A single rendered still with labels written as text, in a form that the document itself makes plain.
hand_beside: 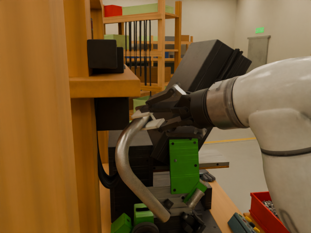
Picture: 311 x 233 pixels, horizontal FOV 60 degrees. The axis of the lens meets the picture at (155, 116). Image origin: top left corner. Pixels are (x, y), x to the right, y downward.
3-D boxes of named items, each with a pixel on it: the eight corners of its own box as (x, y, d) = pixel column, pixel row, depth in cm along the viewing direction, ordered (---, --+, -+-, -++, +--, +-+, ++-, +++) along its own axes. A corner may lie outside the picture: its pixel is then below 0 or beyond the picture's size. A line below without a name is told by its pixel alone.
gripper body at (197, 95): (234, 112, 54) (198, 118, 60) (216, 76, 51) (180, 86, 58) (219, 137, 49) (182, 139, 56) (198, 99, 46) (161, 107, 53)
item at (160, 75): (159, 168, 383) (160, -14, 328) (58, 139, 509) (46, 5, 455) (178, 156, 426) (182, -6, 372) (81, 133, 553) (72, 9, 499)
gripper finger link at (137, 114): (150, 116, 61) (149, 113, 61) (132, 119, 66) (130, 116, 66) (158, 108, 63) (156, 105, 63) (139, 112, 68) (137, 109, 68)
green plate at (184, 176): (194, 187, 113) (192, 137, 113) (200, 193, 105) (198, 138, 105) (167, 189, 111) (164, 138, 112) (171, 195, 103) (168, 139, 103)
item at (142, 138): (146, 186, 144) (146, 125, 137) (154, 220, 115) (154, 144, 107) (111, 189, 142) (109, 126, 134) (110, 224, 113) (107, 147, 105)
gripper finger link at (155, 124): (164, 117, 64) (165, 120, 64) (145, 121, 69) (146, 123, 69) (157, 125, 62) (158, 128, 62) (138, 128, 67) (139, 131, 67)
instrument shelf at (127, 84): (125, 71, 148) (125, 64, 147) (140, 96, 61) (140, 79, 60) (78, 71, 144) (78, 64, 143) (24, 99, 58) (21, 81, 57)
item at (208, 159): (215, 155, 135) (216, 149, 134) (229, 168, 120) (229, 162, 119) (138, 159, 130) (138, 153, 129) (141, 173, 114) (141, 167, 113)
